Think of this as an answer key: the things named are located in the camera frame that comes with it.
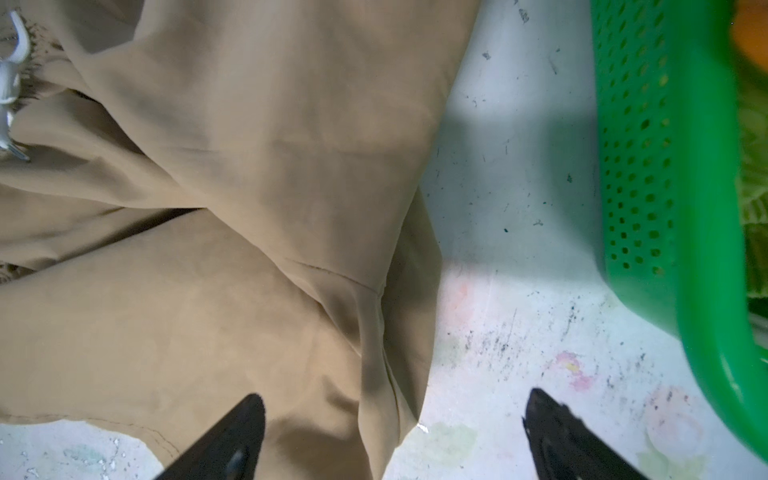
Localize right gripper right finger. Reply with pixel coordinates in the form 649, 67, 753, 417
523, 388, 646, 480

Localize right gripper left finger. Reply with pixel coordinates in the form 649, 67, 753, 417
156, 393, 266, 480

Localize tan drawstring shorts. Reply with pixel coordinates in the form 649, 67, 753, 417
1, 1, 479, 479

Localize green perforated plastic basket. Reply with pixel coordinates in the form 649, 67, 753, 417
591, 1, 767, 457

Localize orange shorts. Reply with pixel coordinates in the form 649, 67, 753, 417
731, 0, 767, 72

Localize light green garment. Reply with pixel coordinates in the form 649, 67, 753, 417
738, 65, 767, 299

